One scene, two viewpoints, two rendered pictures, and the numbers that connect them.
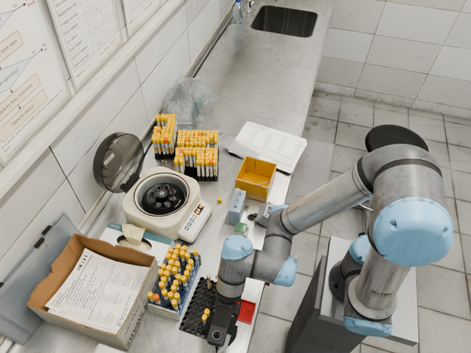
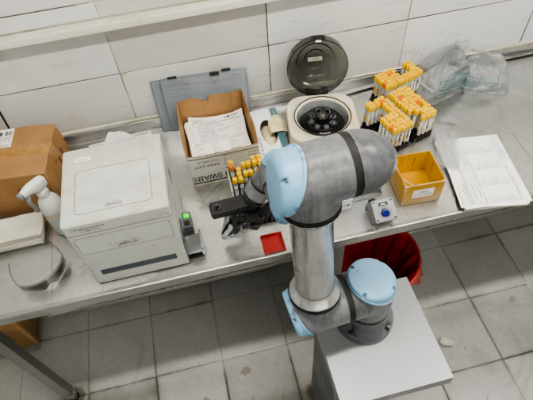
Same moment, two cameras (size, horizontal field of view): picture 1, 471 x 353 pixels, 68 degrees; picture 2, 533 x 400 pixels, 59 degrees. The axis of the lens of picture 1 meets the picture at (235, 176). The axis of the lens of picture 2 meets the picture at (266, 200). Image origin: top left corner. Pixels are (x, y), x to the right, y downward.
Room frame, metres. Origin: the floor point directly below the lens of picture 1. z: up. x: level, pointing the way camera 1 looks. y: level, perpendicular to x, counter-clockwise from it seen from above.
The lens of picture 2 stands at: (0.07, -0.75, 2.13)
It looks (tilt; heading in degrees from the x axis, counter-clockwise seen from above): 53 degrees down; 66
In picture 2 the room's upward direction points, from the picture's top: 5 degrees counter-clockwise
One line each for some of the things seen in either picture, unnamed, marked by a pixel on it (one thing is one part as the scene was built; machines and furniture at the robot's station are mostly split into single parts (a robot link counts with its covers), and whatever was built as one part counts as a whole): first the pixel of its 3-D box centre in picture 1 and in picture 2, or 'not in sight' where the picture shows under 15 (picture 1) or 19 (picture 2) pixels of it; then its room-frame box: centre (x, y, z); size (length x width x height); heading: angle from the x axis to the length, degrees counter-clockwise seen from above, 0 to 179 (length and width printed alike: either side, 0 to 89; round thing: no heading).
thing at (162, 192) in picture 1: (162, 198); (322, 121); (0.76, 0.26, 0.97); 0.15 x 0.15 x 0.07
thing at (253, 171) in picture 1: (256, 179); (415, 178); (0.90, -0.08, 0.93); 0.13 x 0.13 x 0.10; 72
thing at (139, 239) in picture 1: (137, 244); (271, 136); (0.59, 0.33, 0.92); 0.24 x 0.12 x 0.10; 75
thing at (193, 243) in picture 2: not in sight; (168, 247); (0.10, 0.08, 0.92); 0.21 x 0.07 x 0.05; 165
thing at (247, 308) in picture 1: (243, 310); (273, 242); (0.39, -0.04, 0.88); 0.07 x 0.07 x 0.01; 75
